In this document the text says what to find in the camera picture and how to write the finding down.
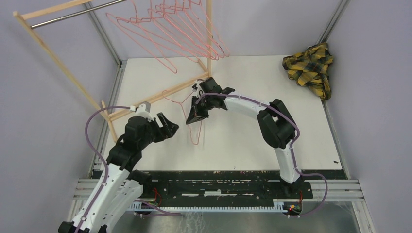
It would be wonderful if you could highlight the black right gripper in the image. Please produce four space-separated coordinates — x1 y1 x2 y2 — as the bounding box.
187 95 214 124

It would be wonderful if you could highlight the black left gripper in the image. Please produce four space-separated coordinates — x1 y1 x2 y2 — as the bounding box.
138 112 179 149

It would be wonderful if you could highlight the pink wire hanger with hook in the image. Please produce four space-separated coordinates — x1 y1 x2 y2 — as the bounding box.
161 90 203 146

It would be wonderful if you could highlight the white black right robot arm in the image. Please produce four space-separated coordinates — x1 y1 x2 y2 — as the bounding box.
186 77 304 198

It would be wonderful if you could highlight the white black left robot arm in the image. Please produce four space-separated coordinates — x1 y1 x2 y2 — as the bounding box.
58 113 179 233

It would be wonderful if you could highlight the yellow plaid shirt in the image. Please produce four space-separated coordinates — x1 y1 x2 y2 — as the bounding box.
282 42 334 101

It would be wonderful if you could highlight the metal rack rod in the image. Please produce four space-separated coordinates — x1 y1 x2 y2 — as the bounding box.
30 0 127 29

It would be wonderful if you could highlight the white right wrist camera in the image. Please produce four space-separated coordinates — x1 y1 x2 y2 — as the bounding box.
192 79 204 98

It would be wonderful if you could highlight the wooden clothes rack frame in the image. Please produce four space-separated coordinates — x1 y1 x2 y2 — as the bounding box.
13 0 212 141

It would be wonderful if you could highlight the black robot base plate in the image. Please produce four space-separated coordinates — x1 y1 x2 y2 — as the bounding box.
140 170 347 208

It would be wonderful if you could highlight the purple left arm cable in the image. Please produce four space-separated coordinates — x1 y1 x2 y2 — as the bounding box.
74 106 184 233

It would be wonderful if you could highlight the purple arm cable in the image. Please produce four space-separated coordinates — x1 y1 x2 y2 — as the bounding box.
74 106 184 233
195 93 328 219

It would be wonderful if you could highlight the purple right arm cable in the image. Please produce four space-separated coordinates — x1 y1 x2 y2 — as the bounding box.
195 93 328 219

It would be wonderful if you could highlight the white slotted cable duct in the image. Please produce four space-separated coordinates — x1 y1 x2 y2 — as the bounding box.
126 201 301 215

